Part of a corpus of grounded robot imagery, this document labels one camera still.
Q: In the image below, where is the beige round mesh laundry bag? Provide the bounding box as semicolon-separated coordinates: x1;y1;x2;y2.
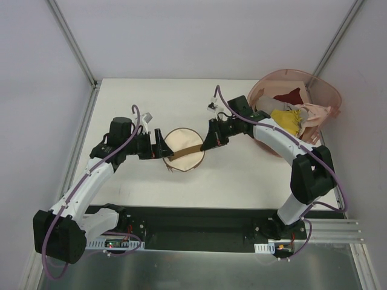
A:
163;127;205;172

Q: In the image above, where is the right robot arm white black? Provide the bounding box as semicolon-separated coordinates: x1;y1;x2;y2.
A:
201;95;337;240

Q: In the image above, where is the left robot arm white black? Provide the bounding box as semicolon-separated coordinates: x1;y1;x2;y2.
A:
33;113;174;264

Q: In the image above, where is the grey beige bra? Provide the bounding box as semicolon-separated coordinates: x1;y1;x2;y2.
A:
255;95;291;114

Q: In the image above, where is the yellow bra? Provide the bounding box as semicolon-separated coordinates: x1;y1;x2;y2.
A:
270;110;303;136

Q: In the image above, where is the dark red garment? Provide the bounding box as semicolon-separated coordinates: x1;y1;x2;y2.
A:
273;88;304;105

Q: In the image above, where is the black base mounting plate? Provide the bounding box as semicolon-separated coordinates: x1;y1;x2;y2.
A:
90;205;314;251

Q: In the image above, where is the light pink garment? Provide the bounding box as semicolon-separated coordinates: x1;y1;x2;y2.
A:
295;103;331;138

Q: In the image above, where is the pink translucent plastic basket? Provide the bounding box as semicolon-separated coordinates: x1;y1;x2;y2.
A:
247;69;342;145

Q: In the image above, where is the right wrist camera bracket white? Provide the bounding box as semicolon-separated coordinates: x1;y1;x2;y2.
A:
207;97;218;113

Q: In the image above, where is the wrist camera bracket white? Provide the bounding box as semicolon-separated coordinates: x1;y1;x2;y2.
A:
139;112;153;134
207;97;218;113

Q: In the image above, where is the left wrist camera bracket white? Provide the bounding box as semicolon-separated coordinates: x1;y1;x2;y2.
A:
139;112;153;134

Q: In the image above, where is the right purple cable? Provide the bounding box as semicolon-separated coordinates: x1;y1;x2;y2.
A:
213;85;349;263

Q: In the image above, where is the left white cable duct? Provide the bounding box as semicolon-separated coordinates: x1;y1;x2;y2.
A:
85;238;145;251

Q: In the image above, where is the white cable duct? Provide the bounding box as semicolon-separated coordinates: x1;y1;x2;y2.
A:
85;238;145;251
254;242;276;254

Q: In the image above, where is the right white cable duct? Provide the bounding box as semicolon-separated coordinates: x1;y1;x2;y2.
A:
254;242;276;254

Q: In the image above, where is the left aluminium frame post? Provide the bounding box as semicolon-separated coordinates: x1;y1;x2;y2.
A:
45;0;100;88

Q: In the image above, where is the aluminium frame post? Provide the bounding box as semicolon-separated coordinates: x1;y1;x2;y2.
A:
45;0;100;88
313;0;367;77

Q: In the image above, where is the right aluminium frame post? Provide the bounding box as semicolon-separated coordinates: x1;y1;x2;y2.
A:
313;0;367;77

